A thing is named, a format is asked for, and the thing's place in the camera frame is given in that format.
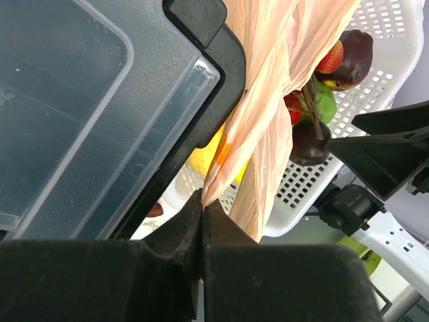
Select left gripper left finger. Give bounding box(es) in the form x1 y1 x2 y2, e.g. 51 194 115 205
1 191 202 321

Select yellow fake lemon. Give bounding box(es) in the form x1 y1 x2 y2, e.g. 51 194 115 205
188 123 232 176

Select green fake fruit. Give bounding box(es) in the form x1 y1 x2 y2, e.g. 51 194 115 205
316 81 337 125

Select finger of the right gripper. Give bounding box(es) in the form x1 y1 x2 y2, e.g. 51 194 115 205
352 101 428 135
326 126 428 201

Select orange plastic bag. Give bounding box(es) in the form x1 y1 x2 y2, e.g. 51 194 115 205
201 0 358 241

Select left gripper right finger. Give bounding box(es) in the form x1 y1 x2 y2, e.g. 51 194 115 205
202 202 381 321

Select black plastic toolbox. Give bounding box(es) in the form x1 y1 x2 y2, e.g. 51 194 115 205
1 1 245 240

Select brown metal faucet tap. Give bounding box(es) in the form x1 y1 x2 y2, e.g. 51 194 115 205
146 203 164 218

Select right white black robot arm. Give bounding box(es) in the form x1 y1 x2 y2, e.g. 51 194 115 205
314 102 428 298

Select green emergency stop box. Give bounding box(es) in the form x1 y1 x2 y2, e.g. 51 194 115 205
336 236 381 276

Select dark fake cherry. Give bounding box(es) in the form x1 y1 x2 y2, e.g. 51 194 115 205
290 119 331 166

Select dark red fake plum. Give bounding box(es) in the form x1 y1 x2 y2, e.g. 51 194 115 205
316 30 373 91

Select red fake cherry tomatoes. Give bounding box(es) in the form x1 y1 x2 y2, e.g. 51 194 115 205
284 40 344 125

